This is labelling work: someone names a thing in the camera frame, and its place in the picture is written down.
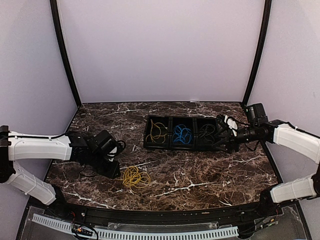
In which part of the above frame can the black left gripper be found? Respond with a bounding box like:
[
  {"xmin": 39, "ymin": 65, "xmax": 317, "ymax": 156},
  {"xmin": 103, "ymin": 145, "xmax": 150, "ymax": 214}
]
[{"xmin": 88, "ymin": 151, "xmax": 121, "ymax": 179}]

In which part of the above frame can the black middle storage bin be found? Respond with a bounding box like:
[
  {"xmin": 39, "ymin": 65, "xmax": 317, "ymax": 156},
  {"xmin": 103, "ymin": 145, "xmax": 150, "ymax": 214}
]
[{"xmin": 170, "ymin": 116, "xmax": 195, "ymax": 151}]

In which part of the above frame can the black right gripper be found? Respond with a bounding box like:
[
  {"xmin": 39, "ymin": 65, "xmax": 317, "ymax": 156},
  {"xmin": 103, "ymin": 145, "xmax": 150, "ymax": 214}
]
[{"xmin": 212, "ymin": 124, "xmax": 259, "ymax": 154}]

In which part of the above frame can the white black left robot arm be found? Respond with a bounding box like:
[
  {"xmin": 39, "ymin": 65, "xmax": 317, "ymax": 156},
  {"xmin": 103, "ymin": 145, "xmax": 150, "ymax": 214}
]
[{"xmin": 0, "ymin": 125, "xmax": 126, "ymax": 218}]

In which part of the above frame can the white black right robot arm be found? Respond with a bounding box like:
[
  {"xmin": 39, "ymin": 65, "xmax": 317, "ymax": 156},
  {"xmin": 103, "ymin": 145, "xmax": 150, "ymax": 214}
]
[{"xmin": 213, "ymin": 103, "xmax": 320, "ymax": 217}]

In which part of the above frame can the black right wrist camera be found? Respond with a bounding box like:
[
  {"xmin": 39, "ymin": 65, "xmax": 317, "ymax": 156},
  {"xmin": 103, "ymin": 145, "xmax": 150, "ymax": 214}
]
[{"xmin": 216, "ymin": 114, "xmax": 238, "ymax": 137}]

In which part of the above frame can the blue cable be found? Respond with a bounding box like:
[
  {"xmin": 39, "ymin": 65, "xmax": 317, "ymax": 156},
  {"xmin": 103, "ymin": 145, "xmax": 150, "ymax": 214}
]
[
  {"xmin": 171, "ymin": 129, "xmax": 193, "ymax": 145},
  {"xmin": 173, "ymin": 124, "xmax": 192, "ymax": 137}
]

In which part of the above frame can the black front table rail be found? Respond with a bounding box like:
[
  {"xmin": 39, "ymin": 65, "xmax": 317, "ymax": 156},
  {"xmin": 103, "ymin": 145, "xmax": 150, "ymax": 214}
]
[{"xmin": 27, "ymin": 193, "xmax": 298, "ymax": 230}]

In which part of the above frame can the white slotted cable duct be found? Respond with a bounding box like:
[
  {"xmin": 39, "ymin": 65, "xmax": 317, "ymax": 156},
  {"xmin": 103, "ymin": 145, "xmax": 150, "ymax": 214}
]
[{"xmin": 31, "ymin": 213, "xmax": 239, "ymax": 240}]

